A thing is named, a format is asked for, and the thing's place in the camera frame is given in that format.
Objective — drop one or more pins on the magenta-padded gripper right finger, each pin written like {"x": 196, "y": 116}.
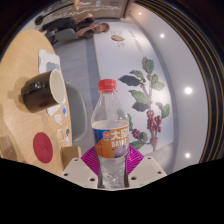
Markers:
{"x": 146, "y": 170}

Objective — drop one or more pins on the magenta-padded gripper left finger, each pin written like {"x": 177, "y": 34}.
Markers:
{"x": 78, "y": 171}

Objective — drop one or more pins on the clear red-capped drink bottle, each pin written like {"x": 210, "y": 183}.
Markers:
{"x": 110, "y": 143}

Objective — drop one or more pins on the flat round red coaster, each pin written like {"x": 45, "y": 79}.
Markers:
{"x": 42, "y": 147}

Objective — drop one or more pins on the dark mug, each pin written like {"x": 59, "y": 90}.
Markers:
{"x": 36, "y": 93}

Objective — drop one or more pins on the recessed ceiling lights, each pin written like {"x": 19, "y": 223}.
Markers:
{"x": 188, "y": 90}

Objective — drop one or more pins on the person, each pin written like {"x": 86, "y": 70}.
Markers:
{"x": 66, "y": 25}

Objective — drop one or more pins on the tall wooden cabinet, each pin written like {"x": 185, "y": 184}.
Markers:
{"x": 100, "y": 8}

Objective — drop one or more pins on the coffee plant wall mural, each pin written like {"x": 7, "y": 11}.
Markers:
{"x": 113, "y": 66}

